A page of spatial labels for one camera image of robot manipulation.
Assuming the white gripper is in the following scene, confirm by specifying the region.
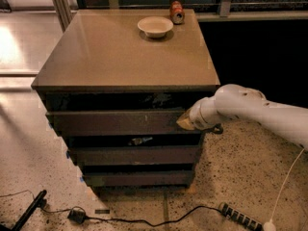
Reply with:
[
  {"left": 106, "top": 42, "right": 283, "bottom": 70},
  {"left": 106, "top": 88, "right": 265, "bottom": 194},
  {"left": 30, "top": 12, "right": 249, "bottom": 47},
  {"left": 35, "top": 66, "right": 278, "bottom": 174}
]
[{"left": 176, "top": 97, "right": 223, "bottom": 131}]

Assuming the grey top drawer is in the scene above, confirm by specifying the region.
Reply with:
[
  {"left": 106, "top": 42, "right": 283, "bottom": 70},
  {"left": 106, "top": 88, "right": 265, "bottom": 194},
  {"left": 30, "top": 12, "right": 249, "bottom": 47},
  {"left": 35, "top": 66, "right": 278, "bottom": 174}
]
[{"left": 46, "top": 110, "right": 196, "bottom": 137}]

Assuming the grey drawer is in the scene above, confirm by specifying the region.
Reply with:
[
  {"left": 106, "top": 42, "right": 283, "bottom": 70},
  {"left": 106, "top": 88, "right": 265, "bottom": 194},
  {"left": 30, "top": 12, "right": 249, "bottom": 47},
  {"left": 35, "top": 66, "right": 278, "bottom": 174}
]
[
  {"left": 83, "top": 170, "right": 194, "bottom": 187},
  {"left": 46, "top": 110, "right": 196, "bottom": 137},
  {"left": 68, "top": 145, "right": 200, "bottom": 166}
]

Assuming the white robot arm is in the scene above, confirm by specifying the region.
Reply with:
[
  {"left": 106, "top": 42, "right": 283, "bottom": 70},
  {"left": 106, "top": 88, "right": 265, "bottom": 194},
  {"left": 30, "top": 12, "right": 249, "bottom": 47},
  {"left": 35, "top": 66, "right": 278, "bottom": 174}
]
[{"left": 177, "top": 84, "right": 308, "bottom": 150}]

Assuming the grey middle drawer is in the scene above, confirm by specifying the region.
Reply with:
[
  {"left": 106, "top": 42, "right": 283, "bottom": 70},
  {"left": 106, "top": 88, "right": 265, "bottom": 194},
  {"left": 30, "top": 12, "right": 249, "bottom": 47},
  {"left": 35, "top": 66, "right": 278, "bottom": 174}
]
[{"left": 68, "top": 145, "right": 200, "bottom": 166}]

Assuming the grey bottom drawer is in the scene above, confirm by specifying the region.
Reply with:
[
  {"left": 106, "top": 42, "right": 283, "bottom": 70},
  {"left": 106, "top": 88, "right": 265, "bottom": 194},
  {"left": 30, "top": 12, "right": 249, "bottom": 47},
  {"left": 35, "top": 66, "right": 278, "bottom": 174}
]
[{"left": 83, "top": 170, "right": 194, "bottom": 187}]

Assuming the grey drawer cabinet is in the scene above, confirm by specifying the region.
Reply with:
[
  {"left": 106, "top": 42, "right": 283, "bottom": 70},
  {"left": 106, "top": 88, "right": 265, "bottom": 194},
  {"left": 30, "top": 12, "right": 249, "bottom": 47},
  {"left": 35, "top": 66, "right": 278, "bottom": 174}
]
[{"left": 32, "top": 10, "right": 219, "bottom": 176}]

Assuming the green chip bag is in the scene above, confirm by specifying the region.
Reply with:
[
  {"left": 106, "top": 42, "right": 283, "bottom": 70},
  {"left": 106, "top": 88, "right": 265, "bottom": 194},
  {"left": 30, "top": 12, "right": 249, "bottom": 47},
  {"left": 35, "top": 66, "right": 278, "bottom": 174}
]
[{"left": 128, "top": 137, "right": 153, "bottom": 146}]

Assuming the black power strip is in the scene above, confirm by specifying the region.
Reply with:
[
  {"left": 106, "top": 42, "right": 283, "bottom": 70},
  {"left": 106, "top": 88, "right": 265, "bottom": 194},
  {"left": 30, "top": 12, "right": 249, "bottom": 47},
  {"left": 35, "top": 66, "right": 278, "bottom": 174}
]
[{"left": 218, "top": 202, "right": 264, "bottom": 231}]

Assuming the white bowl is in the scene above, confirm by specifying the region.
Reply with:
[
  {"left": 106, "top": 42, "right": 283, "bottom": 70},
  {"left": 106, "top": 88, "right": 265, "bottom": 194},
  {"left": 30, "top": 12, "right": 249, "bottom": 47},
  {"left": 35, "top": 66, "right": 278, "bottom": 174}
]
[{"left": 138, "top": 16, "right": 173, "bottom": 39}]

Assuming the orange soda can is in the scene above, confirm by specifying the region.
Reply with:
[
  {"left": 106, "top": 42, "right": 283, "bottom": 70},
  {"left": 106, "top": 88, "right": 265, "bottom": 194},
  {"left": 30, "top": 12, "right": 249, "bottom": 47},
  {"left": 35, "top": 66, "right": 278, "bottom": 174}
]
[{"left": 169, "top": 1, "right": 185, "bottom": 25}]

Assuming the white plug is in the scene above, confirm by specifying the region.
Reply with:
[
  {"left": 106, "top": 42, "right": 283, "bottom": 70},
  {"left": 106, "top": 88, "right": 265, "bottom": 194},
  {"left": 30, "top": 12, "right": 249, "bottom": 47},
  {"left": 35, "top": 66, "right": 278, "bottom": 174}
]
[{"left": 263, "top": 219, "right": 276, "bottom": 231}]

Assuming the black power adapter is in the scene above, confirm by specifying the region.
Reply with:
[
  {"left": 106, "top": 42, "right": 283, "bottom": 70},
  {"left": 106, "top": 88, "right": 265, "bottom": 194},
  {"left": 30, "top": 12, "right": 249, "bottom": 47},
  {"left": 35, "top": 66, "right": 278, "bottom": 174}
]
[{"left": 67, "top": 208, "right": 86, "bottom": 224}]

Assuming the black power cable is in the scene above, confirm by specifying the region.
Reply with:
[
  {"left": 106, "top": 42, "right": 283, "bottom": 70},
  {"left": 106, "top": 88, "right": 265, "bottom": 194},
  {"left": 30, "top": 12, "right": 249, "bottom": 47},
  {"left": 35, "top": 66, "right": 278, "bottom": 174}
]
[{"left": 85, "top": 204, "right": 222, "bottom": 228}]

